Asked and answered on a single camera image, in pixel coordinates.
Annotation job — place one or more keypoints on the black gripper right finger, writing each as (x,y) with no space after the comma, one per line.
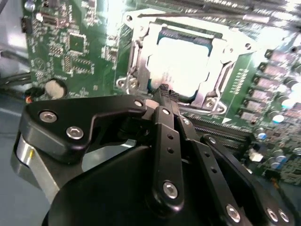
(210,162)

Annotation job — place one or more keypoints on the silver CPU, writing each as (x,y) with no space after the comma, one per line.
(181,61)

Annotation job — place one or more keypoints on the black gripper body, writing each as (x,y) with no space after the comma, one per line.
(105,193)

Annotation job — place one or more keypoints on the metal socket cover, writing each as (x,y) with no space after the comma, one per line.
(145,58)

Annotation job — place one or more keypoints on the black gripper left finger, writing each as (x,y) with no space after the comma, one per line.
(58,127)

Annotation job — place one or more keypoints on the metal locking lever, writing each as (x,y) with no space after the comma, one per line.
(255,18)

